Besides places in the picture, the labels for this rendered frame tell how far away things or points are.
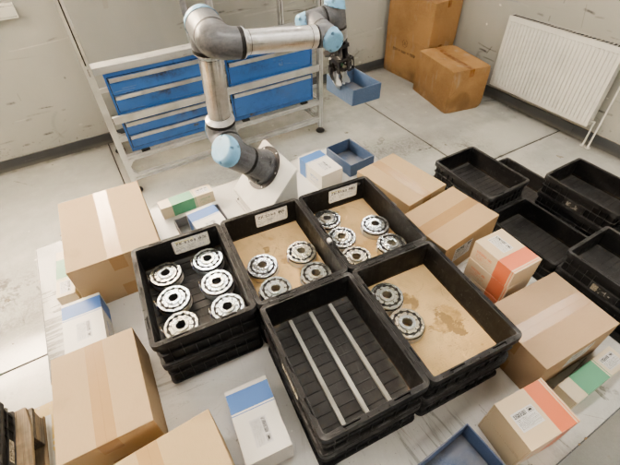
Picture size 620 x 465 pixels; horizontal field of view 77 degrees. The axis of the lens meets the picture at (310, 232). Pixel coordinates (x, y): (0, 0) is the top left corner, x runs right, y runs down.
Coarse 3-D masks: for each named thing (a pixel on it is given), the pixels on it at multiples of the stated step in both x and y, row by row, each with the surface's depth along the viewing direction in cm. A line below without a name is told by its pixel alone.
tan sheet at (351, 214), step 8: (360, 200) 159; (336, 208) 156; (344, 208) 156; (352, 208) 156; (360, 208) 156; (368, 208) 156; (344, 216) 153; (352, 216) 152; (360, 216) 152; (344, 224) 149; (352, 224) 149; (360, 224) 149; (360, 232) 146; (392, 232) 145; (360, 240) 143; (368, 240) 143; (376, 240) 143; (368, 248) 140
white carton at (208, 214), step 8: (200, 208) 164; (208, 208) 164; (216, 208) 164; (192, 216) 160; (200, 216) 160; (208, 216) 160; (216, 216) 160; (192, 224) 159; (200, 224) 157; (208, 224) 156
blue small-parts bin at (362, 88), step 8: (352, 72) 180; (360, 72) 176; (328, 80) 174; (352, 80) 183; (360, 80) 178; (368, 80) 173; (376, 80) 169; (328, 88) 176; (336, 88) 171; (344, 88) 166; (352, 88) 179; (360, 88) 179; (368, 88) 165; (376, 88) 167; (344, 96) 168; (352, 96) 163; (360, 96) 165; (368, 96) 168; (376, 96) 170; (352, 104) 166
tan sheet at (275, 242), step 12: (276, 228) 149; (288, 228) 149; (300, 228) 148; (240, 240) 145; (252, 240) 144; (264, 240) 144; (276, 240) 144; (288, 240) 144; (300, 240) 144; (240, 252) 140; (252, 252) 140; (264, 252) 140; (276, 252) 140; (288, 264) 136; (288, 276) 132
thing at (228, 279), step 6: (216, 270) 130; (222, 270) 130; (210, 276) 128; (222, 276) 128; (228, 276) 129; (204, 282) 127; (228, 282) 127; (204, 288) 125; (210, 288) 125; (216, 288) 125; (222, 288) 125; (228, 288) 125; (210, 294) 124; (216, 294) 123
